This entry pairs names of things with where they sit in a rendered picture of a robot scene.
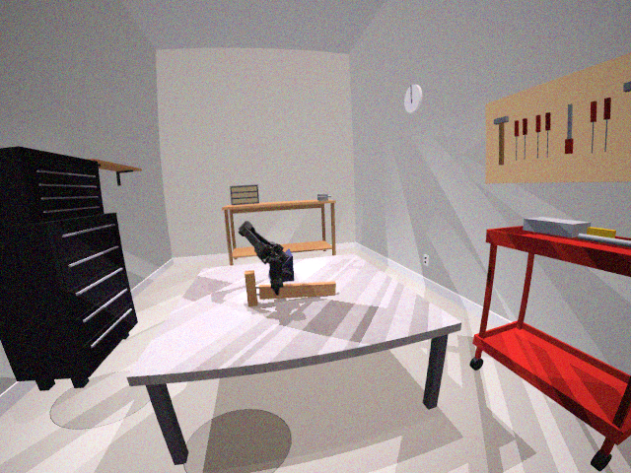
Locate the brown wooden post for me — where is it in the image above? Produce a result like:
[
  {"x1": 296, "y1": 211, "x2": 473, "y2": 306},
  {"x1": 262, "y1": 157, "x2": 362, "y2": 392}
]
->
[{"x1": 245, "y1": 270, "x2": 258, "y2": 307}]

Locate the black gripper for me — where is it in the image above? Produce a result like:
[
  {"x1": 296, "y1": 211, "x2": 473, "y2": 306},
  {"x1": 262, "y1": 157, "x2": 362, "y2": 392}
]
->
[{"x1": 270, "y1": 270, "x2": 283, "y2": 296}]

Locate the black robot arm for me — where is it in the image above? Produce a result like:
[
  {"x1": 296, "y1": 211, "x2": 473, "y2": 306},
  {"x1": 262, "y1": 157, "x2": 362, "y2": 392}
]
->
[{"x1": 239, "y1": 221, "x2": 293, "y2": 280}]

